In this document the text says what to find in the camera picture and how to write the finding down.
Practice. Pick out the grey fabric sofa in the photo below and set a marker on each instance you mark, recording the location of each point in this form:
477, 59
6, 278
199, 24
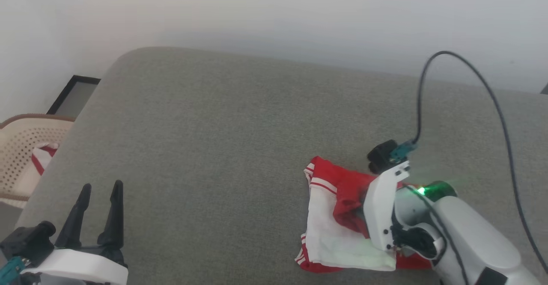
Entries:
222, 148

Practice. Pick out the black framed panel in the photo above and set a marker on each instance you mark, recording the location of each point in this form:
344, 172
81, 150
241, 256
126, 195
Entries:
72, 96

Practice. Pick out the red and white jersey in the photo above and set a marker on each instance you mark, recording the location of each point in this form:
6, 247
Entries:
334, 229

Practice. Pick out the teal camera connector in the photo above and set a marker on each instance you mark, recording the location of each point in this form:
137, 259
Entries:
10, 270
403, 150

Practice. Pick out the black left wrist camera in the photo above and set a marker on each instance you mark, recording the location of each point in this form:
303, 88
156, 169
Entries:
28, 242

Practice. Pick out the teal right camera connector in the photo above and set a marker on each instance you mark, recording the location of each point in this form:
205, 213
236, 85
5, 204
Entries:
403, 150

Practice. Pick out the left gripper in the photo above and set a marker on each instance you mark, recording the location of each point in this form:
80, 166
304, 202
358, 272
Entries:
109, 253

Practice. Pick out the teal left camera connector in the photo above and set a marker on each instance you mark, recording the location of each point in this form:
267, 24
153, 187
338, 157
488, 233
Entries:
10, 270

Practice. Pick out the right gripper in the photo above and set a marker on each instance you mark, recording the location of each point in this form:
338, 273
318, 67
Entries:
411, 210

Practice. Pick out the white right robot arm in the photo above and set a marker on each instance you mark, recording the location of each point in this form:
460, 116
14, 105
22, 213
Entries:
475, 242

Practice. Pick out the cream perforated laundry basket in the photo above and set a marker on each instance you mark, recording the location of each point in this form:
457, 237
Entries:
19, 148

